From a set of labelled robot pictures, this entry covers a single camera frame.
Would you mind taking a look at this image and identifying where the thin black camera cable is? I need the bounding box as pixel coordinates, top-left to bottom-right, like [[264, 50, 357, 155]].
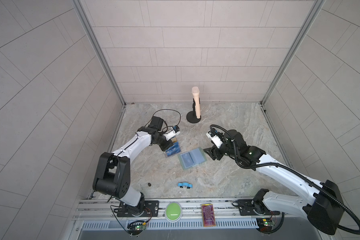
[[143, 108, 182, 133]]

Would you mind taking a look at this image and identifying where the blue toy car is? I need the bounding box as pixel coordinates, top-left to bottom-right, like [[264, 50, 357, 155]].
[[178, 182, 193, 189]]

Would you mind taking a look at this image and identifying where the right green circuit board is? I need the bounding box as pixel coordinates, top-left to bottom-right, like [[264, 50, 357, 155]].
[[256, 218, 275, 232]]

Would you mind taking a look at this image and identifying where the green circuit board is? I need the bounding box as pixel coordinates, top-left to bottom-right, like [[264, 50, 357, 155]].
[[256, 218, 275, 232], [127, 220, 148, 231]]

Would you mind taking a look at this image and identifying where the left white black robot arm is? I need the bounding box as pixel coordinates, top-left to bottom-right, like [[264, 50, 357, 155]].
[[93, 117, 180, 208]]

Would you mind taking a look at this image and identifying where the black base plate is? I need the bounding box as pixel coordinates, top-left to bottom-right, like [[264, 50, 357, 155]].
[[116, 200, 160, 218], [232, 199, 281, 217]]

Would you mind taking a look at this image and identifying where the black corrugated cable conduit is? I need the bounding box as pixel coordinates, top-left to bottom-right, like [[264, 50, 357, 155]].
[[209, 124, 360, 236]]

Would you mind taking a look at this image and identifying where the blue card in stand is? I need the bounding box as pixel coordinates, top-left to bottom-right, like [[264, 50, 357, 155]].
[[165, 142, 181, 157]]

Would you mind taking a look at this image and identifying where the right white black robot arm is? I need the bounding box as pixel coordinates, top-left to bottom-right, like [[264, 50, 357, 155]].
[[204, 125, 346, 235]]

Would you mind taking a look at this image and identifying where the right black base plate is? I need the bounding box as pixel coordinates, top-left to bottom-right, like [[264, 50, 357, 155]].
[[232, 199, 281, 217]]

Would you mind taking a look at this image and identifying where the purple patterned card box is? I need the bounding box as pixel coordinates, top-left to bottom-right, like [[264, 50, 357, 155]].
[[201, 204, 217, 227]]

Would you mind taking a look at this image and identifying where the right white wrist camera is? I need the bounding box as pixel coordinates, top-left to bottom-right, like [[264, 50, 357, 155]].
[[206, 131, 223, 149]]

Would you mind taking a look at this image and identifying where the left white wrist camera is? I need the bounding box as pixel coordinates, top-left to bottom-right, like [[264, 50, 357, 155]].
[[164, 125, 180, 141]]

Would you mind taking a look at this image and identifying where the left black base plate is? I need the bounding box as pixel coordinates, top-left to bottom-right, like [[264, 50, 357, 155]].
[[116, 200, 160, 218]]

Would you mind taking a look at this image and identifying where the left green circuit board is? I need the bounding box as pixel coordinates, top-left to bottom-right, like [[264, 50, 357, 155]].
[[127, 220, 148, 231]]

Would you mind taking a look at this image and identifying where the green round button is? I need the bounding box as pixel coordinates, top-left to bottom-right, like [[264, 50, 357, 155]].
[[165, 202, 183, 223]]

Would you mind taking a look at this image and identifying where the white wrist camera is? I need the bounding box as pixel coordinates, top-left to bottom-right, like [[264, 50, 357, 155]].
[[164, 125, 180, 141], [206, 131, 223, 149]]

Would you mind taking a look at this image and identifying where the black round microphone stand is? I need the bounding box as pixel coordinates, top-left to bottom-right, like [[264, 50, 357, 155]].
[[186, 100, 201, 124]]

